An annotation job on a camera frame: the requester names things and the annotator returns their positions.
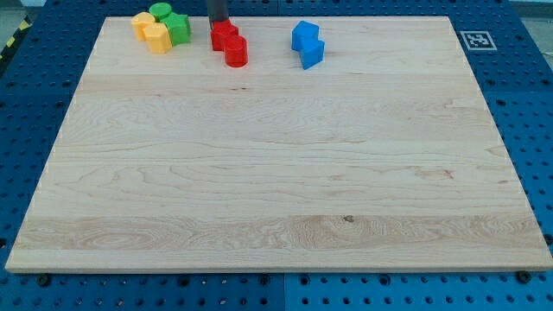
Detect red star block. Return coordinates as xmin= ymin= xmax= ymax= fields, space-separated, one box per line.
xmin=210 ymin=19 xmax=239 ymax=51

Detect green star block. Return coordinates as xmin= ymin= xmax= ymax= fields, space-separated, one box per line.
xmin=161 ymin=12 xmax=192 ymax=46

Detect large wooden board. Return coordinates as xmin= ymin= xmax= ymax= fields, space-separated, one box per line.
xmin=6 ymin=16 xmax=552 ymax=274

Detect blue angular block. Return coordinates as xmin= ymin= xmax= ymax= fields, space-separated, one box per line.
xmin=299 ymin=38 xmax=325 ymax=70

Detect red cylinder block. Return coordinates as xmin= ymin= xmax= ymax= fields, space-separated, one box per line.
xmin=223 ymin=35 xmax=248 ymax=67

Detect blue cube block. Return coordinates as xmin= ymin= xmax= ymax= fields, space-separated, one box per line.
xmin=291 ymin=21 xmax=320 ymax=51

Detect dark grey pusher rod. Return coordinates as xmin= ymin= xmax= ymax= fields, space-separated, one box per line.
xmin=206 ymin=0 xmax=229 ymax=29

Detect yellow hexagon block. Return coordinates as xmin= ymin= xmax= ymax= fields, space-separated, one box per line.
xmin=143 ymin=22 xmax=173 ymax=54

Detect green cylinder block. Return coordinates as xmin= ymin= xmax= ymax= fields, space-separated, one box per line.
xmin=149 ymin=2 xmax=173 ymax=22

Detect yellow rounded block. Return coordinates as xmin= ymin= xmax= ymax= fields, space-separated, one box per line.
xmin=130 ymin=12 xmax=156 ymax=41

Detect white fiducial marker tag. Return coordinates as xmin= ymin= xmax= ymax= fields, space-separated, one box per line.
xmin=460 ymin=30 xmax=497 ymax=51

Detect black bolt front left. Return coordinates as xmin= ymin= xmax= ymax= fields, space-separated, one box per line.
xmin=35 ymin=274 xmax=51 ymax=288

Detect black bolt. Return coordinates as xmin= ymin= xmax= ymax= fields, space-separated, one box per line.
xmin=515 ymin=270 xmax=532 ymax=284
xmin=35 ymin=274 xmax=51 ymax=288

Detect black bolt front right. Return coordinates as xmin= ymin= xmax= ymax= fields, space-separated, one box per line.
xmin=515 ymin=270 xmax=532 ymax=284

